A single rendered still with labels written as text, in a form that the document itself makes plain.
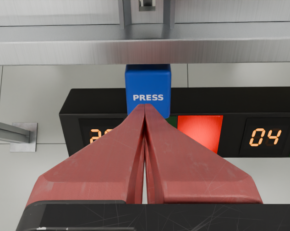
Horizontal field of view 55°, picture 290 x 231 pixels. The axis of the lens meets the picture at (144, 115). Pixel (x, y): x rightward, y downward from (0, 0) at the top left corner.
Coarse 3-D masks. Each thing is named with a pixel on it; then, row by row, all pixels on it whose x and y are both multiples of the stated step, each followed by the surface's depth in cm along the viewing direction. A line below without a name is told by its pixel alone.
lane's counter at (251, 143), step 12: (252, 120) 18; (264, 120) 18; (276, 120) 18; (288, 120) 18; (252, 132) 19; (264, 132) 19; (276, 132) 18; (288, 132) 18; (252, 144) 19; (264, 144) 19; (276, 144) 19
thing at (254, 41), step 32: (0, 32) 13; (32, 32) 13; (64, 32) 13; (96, 32) 13; (128, 32) 13; (160, 32) 13; (192, 32) 12; (224, 32) 12; (256, 32) 12; (288, 32) 12; (0, 64) 13; (32, 64) 13; (64, 64) 13; (96, 64) 13
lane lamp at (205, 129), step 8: (184, 120) 18; (192, 120) 18; (200, 120) 18; (208, 120) 18; (216, 120) 18; (184, 128) 18; (192, 128) 18; (200, 128) 18; (208, 128) 18; (216, 128) 18; (192, 136) 19; (200, 136) 19; (208, 136) 19; (216, 136) 19; (208, 144) 19; (216, 144) 19; (216, 152) 20
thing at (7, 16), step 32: (0, 0) 13; (32, 0) 13; (64, 0) 13; (96, 0) 13; (128, 0) 13; (160, 0) 13; (192, 0) 13; (224, 0) 13; (256, 0) 13; (288, 0) 13
